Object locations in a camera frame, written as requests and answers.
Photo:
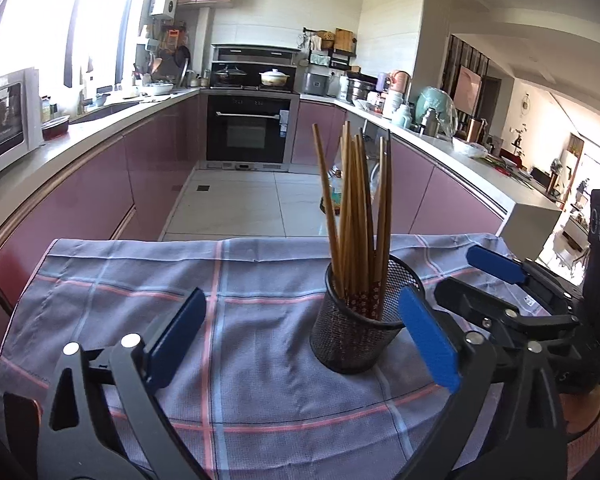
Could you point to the framed wall picture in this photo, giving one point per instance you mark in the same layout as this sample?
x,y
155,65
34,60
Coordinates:
x,y
467,87

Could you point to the white microwave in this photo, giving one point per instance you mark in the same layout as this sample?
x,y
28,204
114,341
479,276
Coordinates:
x,y
5,120

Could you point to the black wall shelf rack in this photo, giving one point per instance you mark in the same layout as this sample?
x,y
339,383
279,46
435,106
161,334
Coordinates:
x,y
325,57

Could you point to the grey plaid cloth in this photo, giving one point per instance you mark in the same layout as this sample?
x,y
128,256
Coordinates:
x,y
260,330

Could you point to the black mesh holder cup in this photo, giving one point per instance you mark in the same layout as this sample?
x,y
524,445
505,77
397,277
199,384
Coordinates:
x,y
350,340

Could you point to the black cooking pot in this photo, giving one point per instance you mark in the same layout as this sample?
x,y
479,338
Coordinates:
x,y
230,76

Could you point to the dark red container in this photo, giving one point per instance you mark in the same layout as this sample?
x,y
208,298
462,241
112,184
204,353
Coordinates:
x,y
55,128

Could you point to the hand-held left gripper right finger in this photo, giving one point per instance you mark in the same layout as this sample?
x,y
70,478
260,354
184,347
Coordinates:
x,y
430,340

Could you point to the white casserole pot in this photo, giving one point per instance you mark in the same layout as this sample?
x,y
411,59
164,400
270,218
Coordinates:
x,y
275,78

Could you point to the steel steamer pot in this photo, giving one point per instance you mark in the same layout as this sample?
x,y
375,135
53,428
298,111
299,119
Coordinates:
x,y
360,90

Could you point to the kitchen sink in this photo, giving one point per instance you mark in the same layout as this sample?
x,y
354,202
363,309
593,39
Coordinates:
x,y
105,111

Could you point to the kitchen window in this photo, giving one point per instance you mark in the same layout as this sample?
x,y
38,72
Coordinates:
x,y
80,20

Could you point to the steel range hood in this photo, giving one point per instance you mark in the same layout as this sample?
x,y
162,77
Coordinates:
x,y
255,52

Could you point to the pink kettle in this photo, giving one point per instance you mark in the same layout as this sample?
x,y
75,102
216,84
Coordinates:
x,y
401,81

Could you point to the built-in black oven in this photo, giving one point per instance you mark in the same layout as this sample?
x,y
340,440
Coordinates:
x,y
247,130

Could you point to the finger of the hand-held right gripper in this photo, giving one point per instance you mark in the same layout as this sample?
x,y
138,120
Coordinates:
x,y
465,297
497,264

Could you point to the green fan in plastic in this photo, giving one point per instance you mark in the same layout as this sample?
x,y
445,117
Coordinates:
x,y
435,107

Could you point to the hanging utensil rack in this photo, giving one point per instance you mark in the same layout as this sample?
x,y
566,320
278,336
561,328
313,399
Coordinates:
x,y
165,50

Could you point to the white bottle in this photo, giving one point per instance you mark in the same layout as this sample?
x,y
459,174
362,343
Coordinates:
x,y
391,102

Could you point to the cooking oil bottle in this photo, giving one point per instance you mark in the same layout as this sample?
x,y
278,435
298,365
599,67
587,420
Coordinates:
x,y
334,195

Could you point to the steel thermos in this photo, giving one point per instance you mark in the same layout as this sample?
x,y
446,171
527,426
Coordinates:
x,y
428,122

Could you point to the steel rice cooker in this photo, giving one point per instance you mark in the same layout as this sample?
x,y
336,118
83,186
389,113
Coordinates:
x,y
315,84

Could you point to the wooden box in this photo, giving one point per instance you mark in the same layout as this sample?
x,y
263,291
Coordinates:
x,y
345,40

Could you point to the white bowl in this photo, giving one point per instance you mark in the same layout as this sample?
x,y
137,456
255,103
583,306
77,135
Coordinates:
x,y
470,148

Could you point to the person's right hand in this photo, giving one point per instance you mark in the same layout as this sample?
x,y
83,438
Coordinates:
x,y
582,412

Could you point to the green jar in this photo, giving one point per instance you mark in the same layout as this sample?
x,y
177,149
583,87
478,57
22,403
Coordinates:
x,y
401,116

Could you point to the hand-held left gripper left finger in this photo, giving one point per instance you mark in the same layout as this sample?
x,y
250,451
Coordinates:
x,y
177,337

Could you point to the pink kitchen base cabinets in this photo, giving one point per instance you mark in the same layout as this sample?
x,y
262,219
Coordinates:
x,y
105,185
430,195

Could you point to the bundle of wooden chopsticks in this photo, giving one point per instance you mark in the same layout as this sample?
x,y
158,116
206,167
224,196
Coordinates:
x,y
352,240

